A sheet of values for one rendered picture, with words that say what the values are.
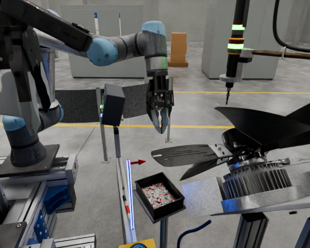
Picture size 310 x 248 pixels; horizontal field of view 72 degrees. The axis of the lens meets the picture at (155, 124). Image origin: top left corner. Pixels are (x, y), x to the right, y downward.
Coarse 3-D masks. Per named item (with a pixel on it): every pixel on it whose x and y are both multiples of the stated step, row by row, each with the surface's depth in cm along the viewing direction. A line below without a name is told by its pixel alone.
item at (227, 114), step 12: (216, 108) 57; (228, 108) 55; (240, 108) 53; (240, 120) 62; (252, 120) 58; (264, 120) 55; (276, 120) 52; (288, 120) 50; (252, 132) 67; (264, 132) 62; (276, 132) 58; (288, 132) 55; (300, 132) 53; (264, 144) 69
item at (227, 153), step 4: (212, 144) 84; (216, 144) 85; (220, 144) 85; (212, 148) 82; (216, 148) 82; (224, 148) 82; (216, 152) 79; (220, 152) 79; (224, 152) 79; (228, 152) 79; (220, 156) 77; (224, 156) 77
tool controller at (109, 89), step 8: (104, 88) 139; (112, 88) 134; (120, 88) 139; (104, 96) 128; (112, 96) 121; (120, 96) 122; (104, 104) 122; (112, 104) 123; (120, 104) 124; (104, 112) 123; (112, 112) 125; (120, 112) 126; (104, 120) 125; (112, 120) 127; (120, 120) 128
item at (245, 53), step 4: (244, 52) 62; (248, 52) 61; (244, 56) 63; (248, 56) 62; (252, 56) 63; (240, 60) 63; (244, 60) 62; (248, 60) 63; (240, 64) 64; (244, 64) 64; (240, 68) 65; (244, 68) 65; (236, 72) 66; (240, 72) 65; (244, 72) 66; (220, 76) 68; (224, 76) 68; (236, 76) 66; (240, 76) 65; (244, 76) 67; (220, 80) 69; (224, 80) 67; (228, 80) 66; (232, 80) 66; (236, 80) 66; (240, 80) 67
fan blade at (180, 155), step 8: (200, 144) 84; (152, 152) 84; (160, 152) 81; (168, 152) 79; (176, 152) 78; (184, 152) 78; (192, 152) 78; (200, 152) 78; (208, 152) 78; (160, 160) 71; (168, 160) 71; (176, 160) 71; (184, 160) 72; (192, 160) 72; (200, 160) 73; (208, 160) 74
